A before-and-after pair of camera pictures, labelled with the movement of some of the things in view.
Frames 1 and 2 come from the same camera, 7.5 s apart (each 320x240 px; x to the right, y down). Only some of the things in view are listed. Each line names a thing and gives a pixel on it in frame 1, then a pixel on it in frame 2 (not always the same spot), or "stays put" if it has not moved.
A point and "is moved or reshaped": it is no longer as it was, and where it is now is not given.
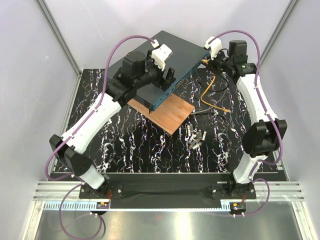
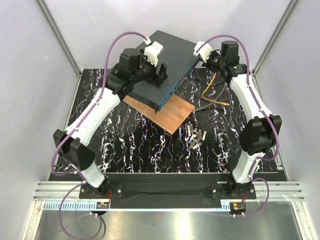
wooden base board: [169, 114] stays put
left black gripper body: [164, 82] -> [155, 78]
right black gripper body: [219, 63] stays put
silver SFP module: [197, 145] stays put
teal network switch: [171, 52] is moved or reshaped
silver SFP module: [204, 135] stays put
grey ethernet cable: [213, 107] -> [210, 103]
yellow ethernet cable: [205, 61] is moved or reshaped
